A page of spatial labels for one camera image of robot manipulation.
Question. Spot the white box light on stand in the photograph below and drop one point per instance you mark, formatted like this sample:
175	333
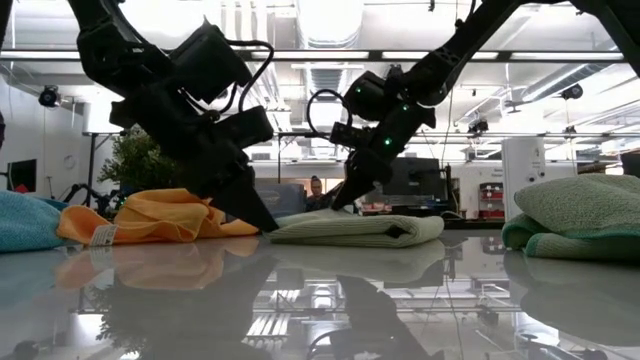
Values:
100	120

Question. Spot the light green microfiber towel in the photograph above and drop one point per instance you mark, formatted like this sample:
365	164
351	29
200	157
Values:
575	205
350	230

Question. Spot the overhead light bar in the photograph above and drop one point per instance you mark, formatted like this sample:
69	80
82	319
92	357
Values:
310	55

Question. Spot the black computer monitor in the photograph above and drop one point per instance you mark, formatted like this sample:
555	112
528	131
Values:
425	175

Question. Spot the small green potted plant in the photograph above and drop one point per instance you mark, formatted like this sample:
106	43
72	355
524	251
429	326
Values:
130	165

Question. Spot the orange microfiber towel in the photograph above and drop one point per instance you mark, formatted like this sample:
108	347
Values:
160	215

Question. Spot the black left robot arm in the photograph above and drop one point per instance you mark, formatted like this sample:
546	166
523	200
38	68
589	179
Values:
115	45

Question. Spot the silver ventilation duct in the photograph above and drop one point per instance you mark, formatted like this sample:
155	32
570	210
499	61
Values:
330	20

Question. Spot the white cabinet pillar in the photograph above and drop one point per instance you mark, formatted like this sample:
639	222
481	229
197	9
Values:
522	165

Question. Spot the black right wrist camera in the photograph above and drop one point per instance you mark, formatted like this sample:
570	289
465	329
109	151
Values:
350	135

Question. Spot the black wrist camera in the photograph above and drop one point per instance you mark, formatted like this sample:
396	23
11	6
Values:
350	135
247	127

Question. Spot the dark grey plastic bin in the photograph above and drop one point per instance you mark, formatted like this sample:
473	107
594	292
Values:
285	197

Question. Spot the black wall screen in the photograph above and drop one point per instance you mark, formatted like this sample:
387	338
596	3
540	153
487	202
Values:
22	175

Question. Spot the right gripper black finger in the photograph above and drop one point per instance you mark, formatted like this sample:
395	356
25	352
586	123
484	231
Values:
355	192
344	187

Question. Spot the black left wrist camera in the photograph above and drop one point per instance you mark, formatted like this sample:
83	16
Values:
247	127

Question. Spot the red storage shelf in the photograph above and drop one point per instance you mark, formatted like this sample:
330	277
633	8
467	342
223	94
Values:
491	200

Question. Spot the person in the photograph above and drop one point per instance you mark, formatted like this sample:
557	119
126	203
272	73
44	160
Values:
316	192

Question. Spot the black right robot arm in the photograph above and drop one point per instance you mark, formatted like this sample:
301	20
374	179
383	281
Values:
475	35

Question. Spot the black metal table frame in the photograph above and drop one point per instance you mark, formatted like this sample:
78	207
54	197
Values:
475	224

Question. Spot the blue microfiber towel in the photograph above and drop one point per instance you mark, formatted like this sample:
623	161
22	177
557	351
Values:
25	220

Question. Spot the background black robot arm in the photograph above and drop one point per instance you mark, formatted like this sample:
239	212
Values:
107	202

